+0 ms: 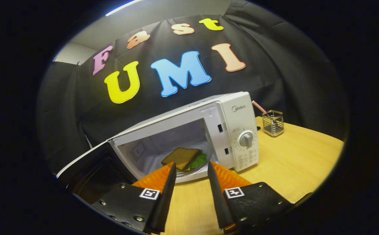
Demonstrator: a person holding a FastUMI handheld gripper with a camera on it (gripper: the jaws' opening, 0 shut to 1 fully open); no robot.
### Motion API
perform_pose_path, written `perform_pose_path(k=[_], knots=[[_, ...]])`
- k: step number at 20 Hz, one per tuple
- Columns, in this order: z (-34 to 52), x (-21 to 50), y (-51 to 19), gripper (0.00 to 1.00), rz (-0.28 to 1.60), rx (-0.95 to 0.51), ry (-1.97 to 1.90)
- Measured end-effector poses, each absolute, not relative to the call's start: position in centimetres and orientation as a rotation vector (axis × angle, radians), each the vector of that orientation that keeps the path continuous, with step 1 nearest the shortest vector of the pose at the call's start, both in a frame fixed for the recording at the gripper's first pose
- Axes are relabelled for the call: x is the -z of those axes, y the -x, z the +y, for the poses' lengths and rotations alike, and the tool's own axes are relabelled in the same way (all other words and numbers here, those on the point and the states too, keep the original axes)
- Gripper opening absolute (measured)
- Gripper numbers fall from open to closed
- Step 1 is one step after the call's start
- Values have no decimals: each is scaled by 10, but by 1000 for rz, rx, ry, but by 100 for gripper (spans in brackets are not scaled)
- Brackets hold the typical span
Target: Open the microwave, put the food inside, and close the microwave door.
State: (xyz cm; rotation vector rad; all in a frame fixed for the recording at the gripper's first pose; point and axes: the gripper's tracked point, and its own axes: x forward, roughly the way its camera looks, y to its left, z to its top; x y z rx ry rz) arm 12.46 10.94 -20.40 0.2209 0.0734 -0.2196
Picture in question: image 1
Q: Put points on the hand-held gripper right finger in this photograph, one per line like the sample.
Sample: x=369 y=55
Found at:
x=220 y=202

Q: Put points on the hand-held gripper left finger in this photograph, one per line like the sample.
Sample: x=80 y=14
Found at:
x=165 y=202

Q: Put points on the brown bread lettuce sandwich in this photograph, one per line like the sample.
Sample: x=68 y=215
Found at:
x=179 y=156

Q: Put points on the white microwave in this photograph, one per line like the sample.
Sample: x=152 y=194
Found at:
x=238 y=117

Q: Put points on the pink striped straw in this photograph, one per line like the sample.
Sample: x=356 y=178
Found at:
x=258 y=106

